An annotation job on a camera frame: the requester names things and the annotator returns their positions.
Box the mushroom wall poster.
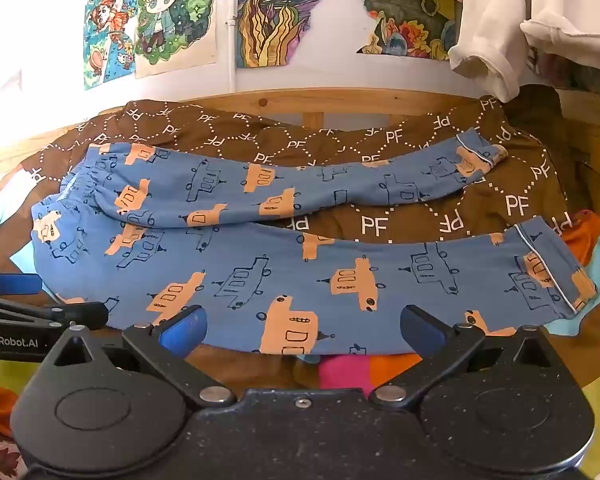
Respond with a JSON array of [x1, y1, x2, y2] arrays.
[[344, 0, 457, 59]]

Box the white hanging garment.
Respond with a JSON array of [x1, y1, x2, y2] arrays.
[[520, 0, 600, 75], [448, 0, 537, 104]]

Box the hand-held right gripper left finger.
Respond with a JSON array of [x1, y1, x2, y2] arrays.
[[37, 304, 239, 408]]

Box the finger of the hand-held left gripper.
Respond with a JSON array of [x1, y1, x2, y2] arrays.
[[0, 270, 44, 297], [0, 295, 110, 332]]

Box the blue printed pants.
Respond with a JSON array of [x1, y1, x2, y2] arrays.
[[30, 127, 599, 357]]

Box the white wall pipe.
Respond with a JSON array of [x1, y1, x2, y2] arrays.
[[227, 0, 238, 97]]

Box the brown printed blanket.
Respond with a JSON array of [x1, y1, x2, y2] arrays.
[[0, 95, 588, 391]]

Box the blue cartoon wall poster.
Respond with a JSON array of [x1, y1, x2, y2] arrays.
[[83, 0, 142, 92]]

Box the multicoloured bedsheet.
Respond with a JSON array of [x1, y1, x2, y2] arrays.
[[0, 165, 600, 480]]

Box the swirly seaweed wall poster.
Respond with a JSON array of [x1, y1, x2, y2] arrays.
[[236, 0, 352, 69]]

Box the blond character wall poster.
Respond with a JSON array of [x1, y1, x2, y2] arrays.
[[131, 0, 219, 80]]

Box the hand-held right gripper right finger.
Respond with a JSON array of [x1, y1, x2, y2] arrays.
[[368, 304, 562, 408]]

